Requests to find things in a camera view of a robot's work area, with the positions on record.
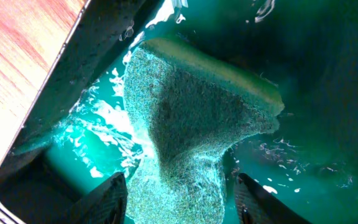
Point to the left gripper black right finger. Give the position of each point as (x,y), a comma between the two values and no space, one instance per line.
(255,205)

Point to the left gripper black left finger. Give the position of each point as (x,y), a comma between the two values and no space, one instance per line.
(106,204)

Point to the green sponge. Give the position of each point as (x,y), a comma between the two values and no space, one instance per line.
(187,109)

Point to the dark green rectangular tray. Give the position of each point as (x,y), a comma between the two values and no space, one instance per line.
(77,133)

